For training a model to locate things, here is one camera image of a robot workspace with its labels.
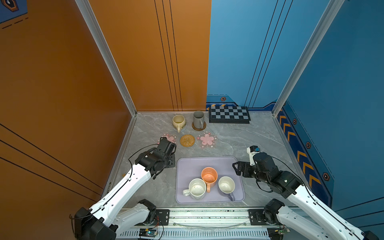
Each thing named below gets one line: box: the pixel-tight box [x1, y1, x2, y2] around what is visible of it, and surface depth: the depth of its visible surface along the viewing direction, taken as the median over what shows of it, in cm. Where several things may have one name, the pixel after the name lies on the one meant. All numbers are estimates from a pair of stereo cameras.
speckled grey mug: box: [193, 111, 205, 129], surface depth 105 cm
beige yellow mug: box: [172, 114, 186, 133], surface depth 105 cm
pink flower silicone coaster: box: [196, 131, 218, 149], surface depth 105 cm
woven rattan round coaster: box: [179, 134, 196, 148], surface depth 105 cm
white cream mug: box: [182, 178, 207, 201], surface depth 78 cm
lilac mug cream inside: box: [218, 176, 236, 202], surface depth 79 cm
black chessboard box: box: [209, 105, 251, 124], surface depth 118 cm
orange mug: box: [201, 166, 218, 193], surface depth 82 cm
